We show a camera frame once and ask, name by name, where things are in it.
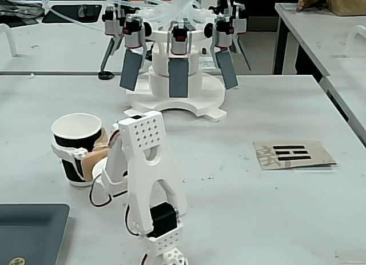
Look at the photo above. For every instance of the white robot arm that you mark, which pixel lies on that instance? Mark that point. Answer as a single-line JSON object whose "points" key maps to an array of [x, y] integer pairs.
{"points": [[148, 168]]}

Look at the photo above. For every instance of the white side table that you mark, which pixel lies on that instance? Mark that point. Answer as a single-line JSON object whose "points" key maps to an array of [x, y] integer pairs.
{"points": [[314, 33]]}

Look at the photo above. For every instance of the printed paper sheets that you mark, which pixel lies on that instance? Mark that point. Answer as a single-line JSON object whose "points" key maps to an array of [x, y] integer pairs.
{"points": [[313, 8]]}

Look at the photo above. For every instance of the printed cardboard card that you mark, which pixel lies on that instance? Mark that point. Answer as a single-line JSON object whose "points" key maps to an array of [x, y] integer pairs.
{"points": [[314, 150]]}

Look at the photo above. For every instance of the black paper cup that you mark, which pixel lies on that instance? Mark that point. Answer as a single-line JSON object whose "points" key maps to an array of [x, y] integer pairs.
{"points": [[68, 168]]}

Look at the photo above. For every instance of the dark crumpled plastic clutter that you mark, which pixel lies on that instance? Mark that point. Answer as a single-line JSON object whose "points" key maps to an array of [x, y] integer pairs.
{"points": [[17, 9]]}

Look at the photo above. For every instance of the gray plastic tray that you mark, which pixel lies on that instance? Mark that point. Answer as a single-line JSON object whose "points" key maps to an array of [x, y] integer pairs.
{"points": [[28, 233]]}

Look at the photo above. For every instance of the pump unit with thin leg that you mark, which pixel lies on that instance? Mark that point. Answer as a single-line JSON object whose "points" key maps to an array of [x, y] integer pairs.
{"points": [[240, 22], [110, 25]]}

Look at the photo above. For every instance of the white round machine base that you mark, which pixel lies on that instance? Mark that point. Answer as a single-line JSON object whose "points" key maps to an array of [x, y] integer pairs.
{"points": [[160, 82]]}

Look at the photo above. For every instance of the black round cap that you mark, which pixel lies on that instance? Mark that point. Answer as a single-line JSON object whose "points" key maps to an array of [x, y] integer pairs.
{"points": [[105, 75]]}

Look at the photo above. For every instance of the pump unit with gray paddle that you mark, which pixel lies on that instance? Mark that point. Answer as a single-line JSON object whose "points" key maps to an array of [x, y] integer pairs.
{"points": [[178, 76], [227, 70], [131, 70]]}

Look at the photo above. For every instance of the clear tube bundle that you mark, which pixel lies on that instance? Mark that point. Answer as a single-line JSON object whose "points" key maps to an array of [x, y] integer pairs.
{"points": [[177, 8]]}

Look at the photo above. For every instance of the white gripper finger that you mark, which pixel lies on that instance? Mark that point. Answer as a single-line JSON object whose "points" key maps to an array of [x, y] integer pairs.
{"points": [[68, 153]]}

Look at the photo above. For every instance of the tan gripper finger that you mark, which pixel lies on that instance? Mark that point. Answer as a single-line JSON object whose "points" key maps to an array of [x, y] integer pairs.
{"points": [[91, 160]]}

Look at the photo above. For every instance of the small printed paper label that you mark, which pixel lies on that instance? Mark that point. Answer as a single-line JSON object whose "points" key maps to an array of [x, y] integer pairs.
{"points": [[206, 62]]}

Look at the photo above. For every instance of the brown paper bag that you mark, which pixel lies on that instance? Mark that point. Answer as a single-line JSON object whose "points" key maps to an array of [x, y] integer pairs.
{"points": [[346, 2]]}

